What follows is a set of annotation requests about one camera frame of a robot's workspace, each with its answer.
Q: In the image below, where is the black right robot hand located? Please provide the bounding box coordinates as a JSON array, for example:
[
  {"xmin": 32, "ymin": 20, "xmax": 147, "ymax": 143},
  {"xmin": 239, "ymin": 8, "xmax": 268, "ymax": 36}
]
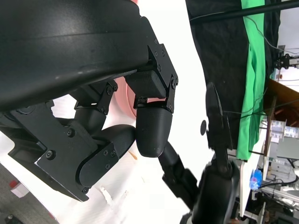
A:
[{"xmin": 157, "ymin": 81, "xmax": 241, "ymax": 224}]

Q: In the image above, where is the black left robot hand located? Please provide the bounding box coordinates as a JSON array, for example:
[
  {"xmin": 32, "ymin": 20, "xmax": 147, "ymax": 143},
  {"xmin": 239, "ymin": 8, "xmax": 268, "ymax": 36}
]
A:
[{"xmin": 0, "ymin": 0, "xmax": 180, "ymax": 203}]

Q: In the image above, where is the blue plastic bag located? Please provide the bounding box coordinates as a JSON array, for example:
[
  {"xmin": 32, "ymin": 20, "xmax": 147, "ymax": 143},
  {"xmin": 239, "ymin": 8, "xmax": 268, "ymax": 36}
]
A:
[{"xmin": 249, "ymin": 169, "xmax": 263, "ymax": 191}]

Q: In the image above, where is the white shelf rack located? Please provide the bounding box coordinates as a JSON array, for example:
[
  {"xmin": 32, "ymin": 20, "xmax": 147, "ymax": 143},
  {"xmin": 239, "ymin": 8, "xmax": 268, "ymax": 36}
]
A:
[{"xmin": 266, "ymin": 119, "xmax": 288, "ymax": 164}]

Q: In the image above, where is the brown wooden furniture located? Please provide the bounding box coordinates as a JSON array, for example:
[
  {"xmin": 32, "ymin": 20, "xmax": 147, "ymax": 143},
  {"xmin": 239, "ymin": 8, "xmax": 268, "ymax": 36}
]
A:
[{"xmin": 263, "ymin": 78, "xmax": 299, "ymax": 130}]

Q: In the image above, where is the green cloth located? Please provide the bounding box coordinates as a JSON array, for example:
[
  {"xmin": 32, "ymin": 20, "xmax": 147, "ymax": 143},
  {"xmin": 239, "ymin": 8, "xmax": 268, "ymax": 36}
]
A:
[{"xmin": 235, "ymin": 0, "xmax": 267, "ymax": 162}]

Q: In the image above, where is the black backdrop cloth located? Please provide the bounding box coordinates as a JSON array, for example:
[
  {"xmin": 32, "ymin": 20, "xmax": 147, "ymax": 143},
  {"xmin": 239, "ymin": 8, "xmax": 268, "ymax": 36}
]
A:
[{"xmin": 185, "ymin": 0, "xmax": 281, "ymax": 161}]

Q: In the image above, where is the black machine gripper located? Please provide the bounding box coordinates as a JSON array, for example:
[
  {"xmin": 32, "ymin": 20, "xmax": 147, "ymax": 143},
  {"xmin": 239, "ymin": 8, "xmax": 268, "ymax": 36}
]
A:
[{"xmin": 272, "ymin": 52, "xmax": 299, "ymax": 70}]

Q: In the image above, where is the red white floor item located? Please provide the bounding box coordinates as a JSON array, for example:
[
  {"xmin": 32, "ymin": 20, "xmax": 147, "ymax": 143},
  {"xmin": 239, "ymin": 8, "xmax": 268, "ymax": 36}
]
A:
[{"xmin": 9, "ymin": 180, "xmax": 30, "ymax": 199}]

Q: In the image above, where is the black pole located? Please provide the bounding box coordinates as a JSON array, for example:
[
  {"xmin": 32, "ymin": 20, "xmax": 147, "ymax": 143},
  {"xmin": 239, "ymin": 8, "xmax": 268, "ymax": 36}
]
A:
[{"xmin": 189, "ymin": 0, "xmax": 299, "ymax": 23}]

